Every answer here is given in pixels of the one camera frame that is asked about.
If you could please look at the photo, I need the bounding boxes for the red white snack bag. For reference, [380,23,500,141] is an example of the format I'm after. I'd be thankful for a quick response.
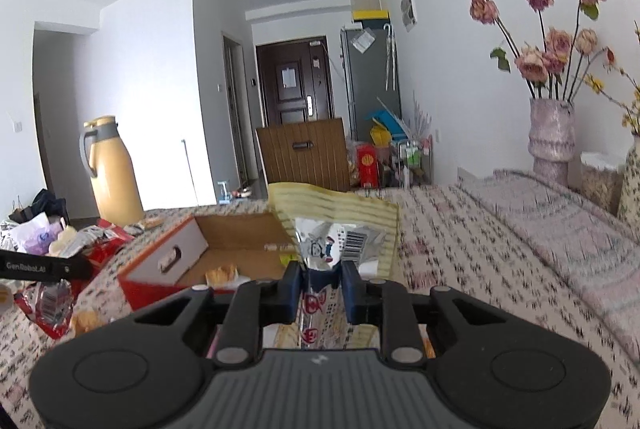
[14,281,76,340]

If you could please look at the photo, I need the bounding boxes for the yellow striped candy bag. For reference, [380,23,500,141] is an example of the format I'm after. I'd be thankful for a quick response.
[268,182,400,350]

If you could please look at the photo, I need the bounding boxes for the purple tissue pack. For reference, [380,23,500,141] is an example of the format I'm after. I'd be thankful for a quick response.
[12,212,63,256]

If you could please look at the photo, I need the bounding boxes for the red cardboard pumpkin box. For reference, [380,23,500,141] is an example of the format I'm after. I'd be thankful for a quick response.
[117,212,297,311]

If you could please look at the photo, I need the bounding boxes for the yellow thermos jug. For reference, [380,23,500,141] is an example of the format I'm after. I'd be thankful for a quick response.
[79,115,144,227]

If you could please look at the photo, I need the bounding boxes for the grey refrigerator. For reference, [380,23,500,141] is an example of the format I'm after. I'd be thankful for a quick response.
[341,28,401,142]

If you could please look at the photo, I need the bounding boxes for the dark brown entrance door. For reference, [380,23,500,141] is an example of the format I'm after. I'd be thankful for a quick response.
[256,37,334,126]

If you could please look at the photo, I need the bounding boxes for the pink grey folded blanket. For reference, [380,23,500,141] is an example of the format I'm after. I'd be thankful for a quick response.
[459,169,639,362]

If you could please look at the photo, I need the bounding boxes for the pink textured vase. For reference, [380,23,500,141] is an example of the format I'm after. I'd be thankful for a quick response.
[528,98,576,186]

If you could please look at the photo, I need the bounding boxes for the clear jar of nuts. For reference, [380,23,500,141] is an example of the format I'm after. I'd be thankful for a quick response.
[580,152,625,215]

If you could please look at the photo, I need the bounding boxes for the floral white vase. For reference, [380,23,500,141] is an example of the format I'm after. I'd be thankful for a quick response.
[617,134,640,231]

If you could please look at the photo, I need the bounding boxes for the dried pink roses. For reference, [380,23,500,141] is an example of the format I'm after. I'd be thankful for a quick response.
[469,0,615,104]

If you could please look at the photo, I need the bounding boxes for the yellow dried flower branches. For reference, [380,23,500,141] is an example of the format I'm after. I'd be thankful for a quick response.
[582,46,639,137]

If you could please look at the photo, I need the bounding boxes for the wire storage cart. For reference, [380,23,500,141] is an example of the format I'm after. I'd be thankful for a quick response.
[390,138,434,189]

